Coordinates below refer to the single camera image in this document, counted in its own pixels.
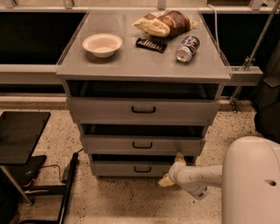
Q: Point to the blue soda can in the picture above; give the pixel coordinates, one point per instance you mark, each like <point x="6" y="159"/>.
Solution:
<point x="187" y="48"/>

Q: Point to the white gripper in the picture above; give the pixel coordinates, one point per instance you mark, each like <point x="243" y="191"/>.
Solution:
<point x="176" y="172"/>

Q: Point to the grey bottom drawer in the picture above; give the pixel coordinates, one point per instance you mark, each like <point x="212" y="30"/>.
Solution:
<point x="135" y="169"/>

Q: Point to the grey drawer cabinet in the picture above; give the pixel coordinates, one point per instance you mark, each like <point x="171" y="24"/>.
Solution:
<point x="85" y="88"/>

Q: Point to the grey middle drawer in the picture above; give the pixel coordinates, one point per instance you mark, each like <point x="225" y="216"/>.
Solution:
<point x="141" y="145"/>

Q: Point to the brown chip bag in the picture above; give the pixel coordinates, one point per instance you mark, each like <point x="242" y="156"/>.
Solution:
<point x="169" y="23"/>

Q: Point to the grey top drawer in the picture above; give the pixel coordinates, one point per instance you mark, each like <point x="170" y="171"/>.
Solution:
<point x="142" y="111"/>

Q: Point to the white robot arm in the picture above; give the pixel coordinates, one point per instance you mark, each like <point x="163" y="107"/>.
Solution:
<point x="249" y="179"/>

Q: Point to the grey rail bench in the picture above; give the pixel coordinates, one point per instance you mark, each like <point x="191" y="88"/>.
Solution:
<point x="25" y="73"/>

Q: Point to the black office chair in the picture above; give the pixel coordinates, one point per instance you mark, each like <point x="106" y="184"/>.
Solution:
<point x="267" y="100"/>

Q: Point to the black side table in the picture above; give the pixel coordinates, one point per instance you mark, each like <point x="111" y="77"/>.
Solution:
<point x="20" y="132"/>

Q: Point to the grey drawer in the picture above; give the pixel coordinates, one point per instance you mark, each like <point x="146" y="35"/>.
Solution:
<point x="141" y="145"/>
<point x="135" y="169"/>
<point x="142" y="111"/>

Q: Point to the black floor stand bar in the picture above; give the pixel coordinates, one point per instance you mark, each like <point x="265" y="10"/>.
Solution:
<point x="64" y="190"/>

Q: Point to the white paper bowl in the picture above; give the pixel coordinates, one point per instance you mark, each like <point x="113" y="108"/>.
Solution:
<point x="102" y="45"/>

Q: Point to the black snack bar wrapper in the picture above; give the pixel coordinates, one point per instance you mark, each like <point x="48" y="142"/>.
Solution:
<point x="151" y="44"/>

